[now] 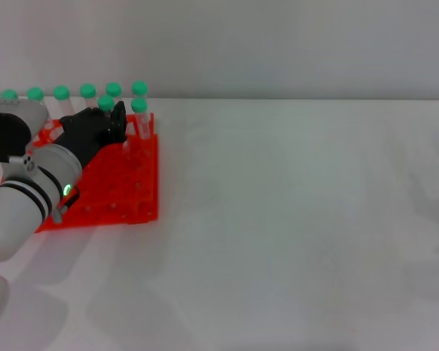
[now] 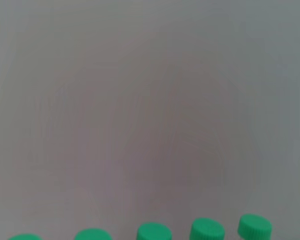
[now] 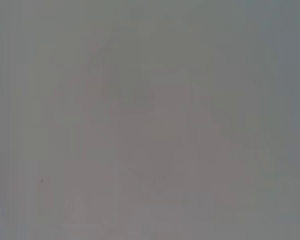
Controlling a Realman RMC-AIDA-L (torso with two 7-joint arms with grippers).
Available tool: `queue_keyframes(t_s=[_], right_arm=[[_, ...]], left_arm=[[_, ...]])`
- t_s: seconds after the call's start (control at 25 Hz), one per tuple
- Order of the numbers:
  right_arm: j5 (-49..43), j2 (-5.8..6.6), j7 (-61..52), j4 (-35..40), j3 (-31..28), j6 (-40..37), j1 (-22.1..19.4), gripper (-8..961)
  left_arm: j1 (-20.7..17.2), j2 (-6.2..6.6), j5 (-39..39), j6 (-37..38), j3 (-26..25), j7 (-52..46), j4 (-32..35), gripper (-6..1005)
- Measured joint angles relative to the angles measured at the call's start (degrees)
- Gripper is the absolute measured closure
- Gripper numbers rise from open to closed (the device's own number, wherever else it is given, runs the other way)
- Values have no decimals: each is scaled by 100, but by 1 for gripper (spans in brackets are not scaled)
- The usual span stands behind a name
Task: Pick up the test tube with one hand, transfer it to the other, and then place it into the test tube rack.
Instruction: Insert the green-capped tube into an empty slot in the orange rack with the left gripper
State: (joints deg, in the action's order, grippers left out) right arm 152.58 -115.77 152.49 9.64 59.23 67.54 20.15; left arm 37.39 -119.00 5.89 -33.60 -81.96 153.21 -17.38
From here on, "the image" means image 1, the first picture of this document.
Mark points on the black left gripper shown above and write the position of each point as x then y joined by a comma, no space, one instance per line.
84,131

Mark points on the green capped labelled test tube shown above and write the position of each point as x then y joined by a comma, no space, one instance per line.
105,102

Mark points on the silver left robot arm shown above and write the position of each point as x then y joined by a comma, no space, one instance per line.
18,197

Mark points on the green capped clear test tube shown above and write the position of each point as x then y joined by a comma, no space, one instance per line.
139,87
61,92
139,105
9,94
113,88
35,93
88,90

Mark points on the orange test tube rack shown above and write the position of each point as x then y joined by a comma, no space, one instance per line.
131,190

